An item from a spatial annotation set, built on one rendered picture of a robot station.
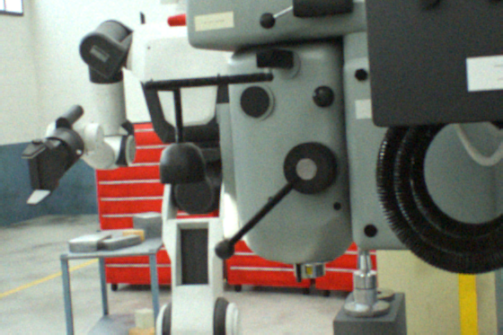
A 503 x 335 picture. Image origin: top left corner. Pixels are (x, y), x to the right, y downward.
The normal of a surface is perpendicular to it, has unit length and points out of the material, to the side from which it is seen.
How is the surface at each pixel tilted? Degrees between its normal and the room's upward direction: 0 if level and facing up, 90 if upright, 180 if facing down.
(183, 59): 93
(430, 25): 90
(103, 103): 109
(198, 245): 80
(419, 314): 90
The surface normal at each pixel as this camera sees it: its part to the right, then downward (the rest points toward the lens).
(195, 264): -0.18, -0.11
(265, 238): -0.38, 0.53
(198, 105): -0.07, 0.11
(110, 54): -0.14, 0.38
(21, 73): 0.92, -0.04
